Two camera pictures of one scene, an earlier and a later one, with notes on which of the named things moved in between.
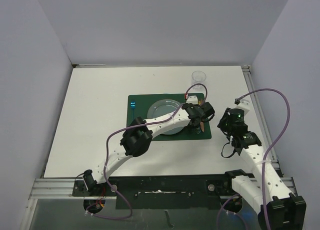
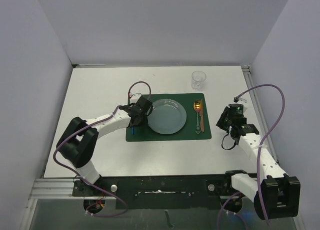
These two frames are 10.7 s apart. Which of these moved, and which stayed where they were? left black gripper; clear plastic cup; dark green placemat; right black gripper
Moved: left black gripper
Stayed: dark green placemat; right black gripper; clear plastic cup
